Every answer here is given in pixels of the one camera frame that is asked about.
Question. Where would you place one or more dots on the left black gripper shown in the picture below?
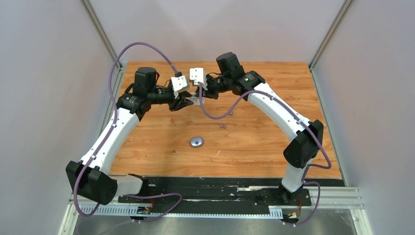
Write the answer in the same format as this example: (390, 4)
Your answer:
(182, 102)

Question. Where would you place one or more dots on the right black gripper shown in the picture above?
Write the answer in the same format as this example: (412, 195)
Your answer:
(208, 93)

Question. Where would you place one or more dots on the purple earbud charging case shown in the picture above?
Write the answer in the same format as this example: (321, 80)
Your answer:
(196, 142)

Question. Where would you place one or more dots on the white earbud charging case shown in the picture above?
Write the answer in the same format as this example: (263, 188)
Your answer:
(195, 100)

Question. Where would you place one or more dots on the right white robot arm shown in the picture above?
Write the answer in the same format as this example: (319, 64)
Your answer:
(305, 136)

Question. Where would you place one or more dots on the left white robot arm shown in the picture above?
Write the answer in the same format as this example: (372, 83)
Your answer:
(89, 177)

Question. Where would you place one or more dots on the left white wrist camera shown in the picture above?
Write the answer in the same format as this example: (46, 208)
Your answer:
(180, 84)

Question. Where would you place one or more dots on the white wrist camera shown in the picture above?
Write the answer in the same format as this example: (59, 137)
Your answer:
(198, 76)
(180, 84)

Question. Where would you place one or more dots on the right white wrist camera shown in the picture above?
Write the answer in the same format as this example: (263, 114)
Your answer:
(198, 76)

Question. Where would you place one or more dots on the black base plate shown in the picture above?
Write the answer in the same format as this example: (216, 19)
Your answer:
(213, 195)

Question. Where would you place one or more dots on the aluminium frame rail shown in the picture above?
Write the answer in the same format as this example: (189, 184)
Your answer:
(333, 211)

